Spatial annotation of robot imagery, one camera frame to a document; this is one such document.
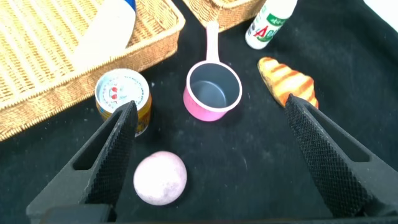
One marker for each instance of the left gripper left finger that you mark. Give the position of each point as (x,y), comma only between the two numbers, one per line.
(93,174)

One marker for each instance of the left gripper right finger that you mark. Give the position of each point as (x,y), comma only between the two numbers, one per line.
(329,161)

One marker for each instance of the striped croissant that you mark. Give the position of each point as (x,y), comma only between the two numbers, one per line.
(286,79)

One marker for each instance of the pink saucepan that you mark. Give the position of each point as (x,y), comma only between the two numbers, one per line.
(202,113)

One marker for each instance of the white milk drink bottle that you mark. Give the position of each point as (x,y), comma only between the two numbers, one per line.
(264,31)

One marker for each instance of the pale pink egg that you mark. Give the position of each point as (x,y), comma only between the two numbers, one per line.
(160,179)

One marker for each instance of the black tablecloth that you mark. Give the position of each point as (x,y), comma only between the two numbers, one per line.
(248,149)

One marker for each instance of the gold drink can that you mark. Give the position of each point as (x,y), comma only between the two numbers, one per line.
(121,87)

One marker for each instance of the white lotion bottle blue cap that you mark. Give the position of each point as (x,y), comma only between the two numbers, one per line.
(102,34)

